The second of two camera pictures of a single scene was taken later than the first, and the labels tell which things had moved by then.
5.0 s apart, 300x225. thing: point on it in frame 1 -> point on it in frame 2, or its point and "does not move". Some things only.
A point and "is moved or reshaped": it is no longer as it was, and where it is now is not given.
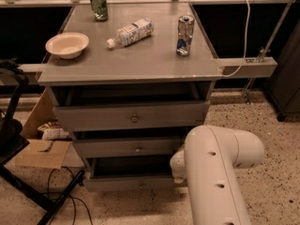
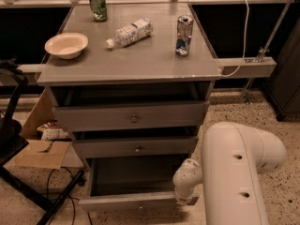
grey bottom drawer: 129,174 is moved or reshaped
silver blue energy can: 185,34 does not move
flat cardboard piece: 43,154 does not move
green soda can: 98,5 does not move
